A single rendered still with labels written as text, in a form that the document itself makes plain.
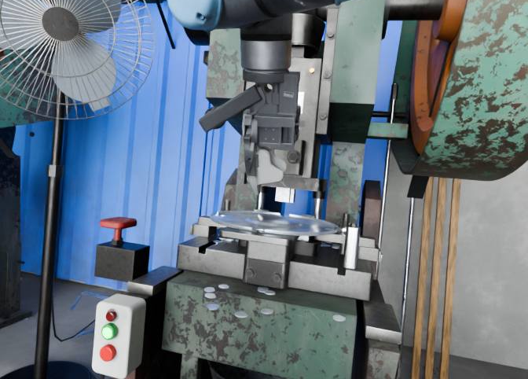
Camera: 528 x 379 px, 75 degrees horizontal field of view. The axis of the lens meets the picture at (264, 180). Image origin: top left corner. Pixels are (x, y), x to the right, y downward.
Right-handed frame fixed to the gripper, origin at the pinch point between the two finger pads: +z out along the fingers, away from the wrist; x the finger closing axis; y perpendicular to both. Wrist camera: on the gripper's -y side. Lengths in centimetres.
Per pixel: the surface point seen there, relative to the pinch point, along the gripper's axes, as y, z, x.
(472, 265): 93, 93, 112
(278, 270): 4.2, 21.6, 3.9
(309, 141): 7.7, -0.7, 24.5
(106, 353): -23.8, 27.6, -17.2
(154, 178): -96, 68, 129
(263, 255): 0.6, 19.0, 5.4
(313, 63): 7.2, -17.2, 32.2
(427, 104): 40, -3, 57
